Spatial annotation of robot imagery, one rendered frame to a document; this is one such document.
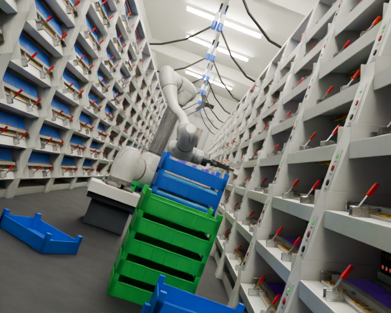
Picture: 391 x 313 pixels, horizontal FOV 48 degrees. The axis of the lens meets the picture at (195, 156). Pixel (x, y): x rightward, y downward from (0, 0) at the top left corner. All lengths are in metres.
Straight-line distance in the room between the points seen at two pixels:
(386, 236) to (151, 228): 0.94
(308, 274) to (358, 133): 0.39
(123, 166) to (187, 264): 1.26
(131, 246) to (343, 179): 0.78
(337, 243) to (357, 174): 0.19
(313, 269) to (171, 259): 0.60
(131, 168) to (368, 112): 1.82
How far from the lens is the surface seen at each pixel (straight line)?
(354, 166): 1.24
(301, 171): 1.92
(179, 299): 1.52
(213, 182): 1.96
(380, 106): 1.28
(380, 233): 0.91
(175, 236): 1.62
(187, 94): 2.98
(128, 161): 2.79
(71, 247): 1.99
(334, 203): 1.22
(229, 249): 2.61
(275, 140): 2.62
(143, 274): 1.65
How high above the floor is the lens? 0.50
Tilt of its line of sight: 3 degrees up
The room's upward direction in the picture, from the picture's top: 21 degrees clockwise
